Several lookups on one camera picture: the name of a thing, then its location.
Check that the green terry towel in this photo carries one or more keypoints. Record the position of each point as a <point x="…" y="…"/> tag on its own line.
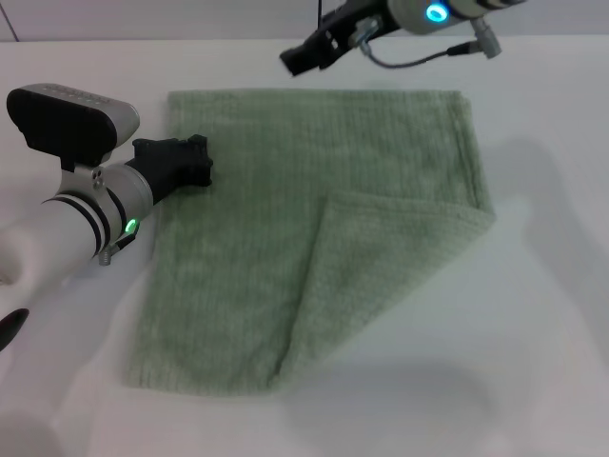
<point x="247" y="238"/>

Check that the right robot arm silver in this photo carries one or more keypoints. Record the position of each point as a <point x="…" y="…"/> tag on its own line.
<point x="414" y="14"/>

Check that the left robot arm silver white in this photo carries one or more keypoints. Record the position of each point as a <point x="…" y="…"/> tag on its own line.
<point x="71" y="224"/>

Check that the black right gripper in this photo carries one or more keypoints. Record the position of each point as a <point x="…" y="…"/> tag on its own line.
<point x="342" y="28"/>

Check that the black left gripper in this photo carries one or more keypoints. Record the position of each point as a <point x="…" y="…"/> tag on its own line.
<point x="166" y="162"/>

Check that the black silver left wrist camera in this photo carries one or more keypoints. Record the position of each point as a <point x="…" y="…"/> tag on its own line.
<point x="62" y="124"/>

